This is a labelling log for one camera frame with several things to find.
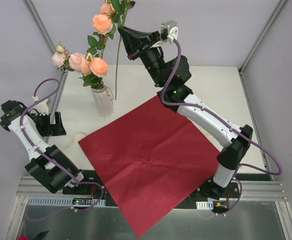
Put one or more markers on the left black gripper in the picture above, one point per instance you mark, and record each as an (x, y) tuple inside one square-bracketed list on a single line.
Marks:
[(52, 124)]

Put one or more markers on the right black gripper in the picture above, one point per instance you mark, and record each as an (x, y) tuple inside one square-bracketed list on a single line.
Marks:
[(142, 46)]

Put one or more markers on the pink rose stem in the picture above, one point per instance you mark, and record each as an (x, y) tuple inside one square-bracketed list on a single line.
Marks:
[(104, 28), (76, 62), (93, 70), (121, 8)]

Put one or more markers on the brown red wrapping paper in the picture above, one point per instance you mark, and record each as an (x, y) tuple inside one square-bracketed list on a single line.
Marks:
[(150, 160)]

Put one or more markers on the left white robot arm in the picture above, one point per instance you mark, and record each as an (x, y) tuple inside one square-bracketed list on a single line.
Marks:
[(48, 164)]

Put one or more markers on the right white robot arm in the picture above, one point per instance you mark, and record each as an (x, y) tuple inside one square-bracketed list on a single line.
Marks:
[(234, 139)]

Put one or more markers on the white ribbed ceramic vase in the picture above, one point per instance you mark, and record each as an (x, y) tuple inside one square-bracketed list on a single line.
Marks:
[(103, 99)]

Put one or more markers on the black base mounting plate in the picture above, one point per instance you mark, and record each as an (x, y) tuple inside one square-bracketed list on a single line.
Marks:
[(90, 192)]

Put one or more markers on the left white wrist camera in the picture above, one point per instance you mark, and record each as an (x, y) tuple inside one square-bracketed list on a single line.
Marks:
[(41, 108)]

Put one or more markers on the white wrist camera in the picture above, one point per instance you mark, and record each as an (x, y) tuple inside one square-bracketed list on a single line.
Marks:
[(169, 31), (41, 108)]

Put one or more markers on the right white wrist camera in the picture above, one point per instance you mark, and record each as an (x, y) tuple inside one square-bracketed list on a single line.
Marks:
[(169, 31)]

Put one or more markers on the left white cable duct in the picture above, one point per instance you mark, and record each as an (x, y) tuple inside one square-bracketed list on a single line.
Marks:
[(65, 202)]

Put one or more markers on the white cable duct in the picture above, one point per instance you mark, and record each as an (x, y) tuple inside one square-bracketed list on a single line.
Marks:
[(204, 205), (65, 202)]

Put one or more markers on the left aluminium frame post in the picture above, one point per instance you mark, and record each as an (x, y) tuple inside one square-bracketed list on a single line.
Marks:
[(40, 25)]

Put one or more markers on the aluminium frame post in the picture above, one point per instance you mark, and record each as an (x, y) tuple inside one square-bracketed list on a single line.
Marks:
[(262, 35), (40, 25)]

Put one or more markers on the right aluminium frame post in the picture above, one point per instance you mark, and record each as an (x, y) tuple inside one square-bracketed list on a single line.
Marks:
[(262, 35)]

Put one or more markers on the right white cable duct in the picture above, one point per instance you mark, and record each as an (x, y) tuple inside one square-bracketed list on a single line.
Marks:
[(204, 205)]

